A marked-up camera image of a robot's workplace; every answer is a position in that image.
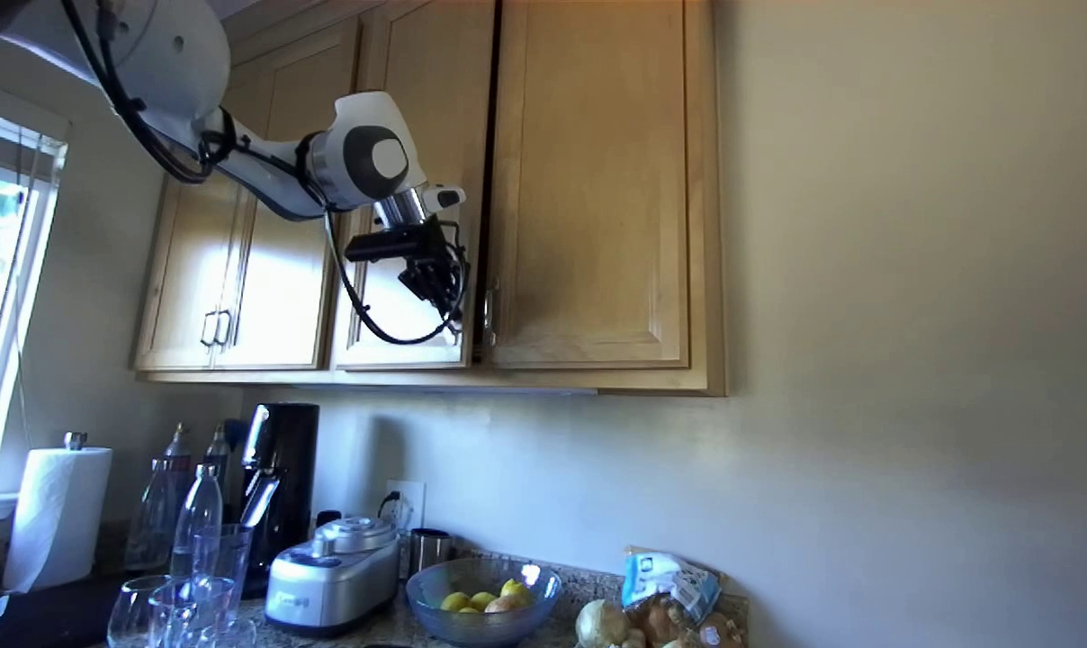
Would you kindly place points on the pale yellow onion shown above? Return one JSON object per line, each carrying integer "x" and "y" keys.
{"x": 597, "y": 620}

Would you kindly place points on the wide wooden cabinet door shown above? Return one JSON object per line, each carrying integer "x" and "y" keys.
{"x": 453, "y": 72}

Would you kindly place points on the wooden cabinet frame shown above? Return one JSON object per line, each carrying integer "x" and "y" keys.
{"x": 705, "y": 238}

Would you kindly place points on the white framed window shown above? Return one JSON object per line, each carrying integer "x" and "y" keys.
{"x": 6, "y": 298}

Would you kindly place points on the clear drinking glass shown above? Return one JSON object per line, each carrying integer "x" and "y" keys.
{"x": 141, "y": 615}
{"x": 207, "y": 604}

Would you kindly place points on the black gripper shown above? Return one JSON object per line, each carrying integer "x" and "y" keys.
{"x": 435, "y": 262}

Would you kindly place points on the silver kettle lid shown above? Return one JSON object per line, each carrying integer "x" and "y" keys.
{"x": 330, "y": 579}

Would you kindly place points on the yellow lemon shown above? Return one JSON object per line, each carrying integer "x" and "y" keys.
{"x": 453, "y": 597}
{"x": 480, "y": 595}
{"x": 513, "y": 592}

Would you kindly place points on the small dark metal cup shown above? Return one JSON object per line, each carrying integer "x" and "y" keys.
{"x": 431, "y": 553}

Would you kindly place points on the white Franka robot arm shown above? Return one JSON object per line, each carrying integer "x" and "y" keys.
{"x": 351, "y": 154}

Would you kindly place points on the clear plastic bottle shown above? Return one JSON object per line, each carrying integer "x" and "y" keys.
{"x": 198, "y": 525}

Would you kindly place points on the black power plug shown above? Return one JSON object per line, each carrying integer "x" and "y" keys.
{"x": 390, "y": 501}

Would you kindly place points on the clear glass fruit bowl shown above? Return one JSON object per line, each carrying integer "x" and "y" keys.
{"x": 431, "y": 614}

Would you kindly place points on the white wall outlet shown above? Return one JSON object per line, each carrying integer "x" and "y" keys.
{"x": 416, "y": 490}

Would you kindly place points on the white paper towel roll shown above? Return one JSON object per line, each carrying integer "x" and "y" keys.
{"x": 60, "y": 516}

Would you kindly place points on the clear glass bottles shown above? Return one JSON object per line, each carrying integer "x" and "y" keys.
{"x": 155, "y": 506}

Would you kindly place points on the brown onion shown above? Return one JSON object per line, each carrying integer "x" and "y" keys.
{"x": 655, "y": 624}

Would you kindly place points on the blue white food package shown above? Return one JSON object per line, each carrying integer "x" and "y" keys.
{"x": 669, "y": 579}

